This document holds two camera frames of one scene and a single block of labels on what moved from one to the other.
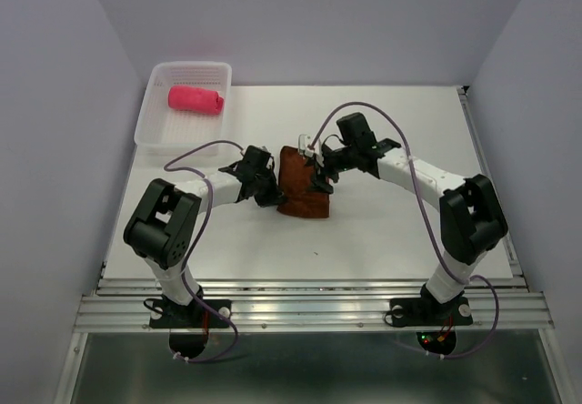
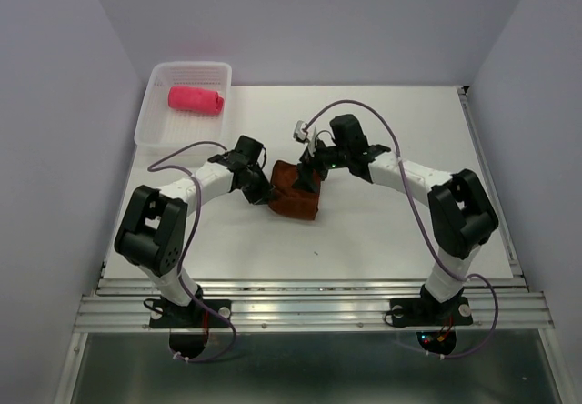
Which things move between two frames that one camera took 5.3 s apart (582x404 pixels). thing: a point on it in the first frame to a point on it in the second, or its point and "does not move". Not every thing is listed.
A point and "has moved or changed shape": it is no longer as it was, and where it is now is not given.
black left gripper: x=274 y=196 to x=264 y=195
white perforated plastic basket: x=186 y=105 does not move
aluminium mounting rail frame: x=332 y=305 does not move
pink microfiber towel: x=195 y=99 does not move
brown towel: x=296 y=195 has moved or changed shape
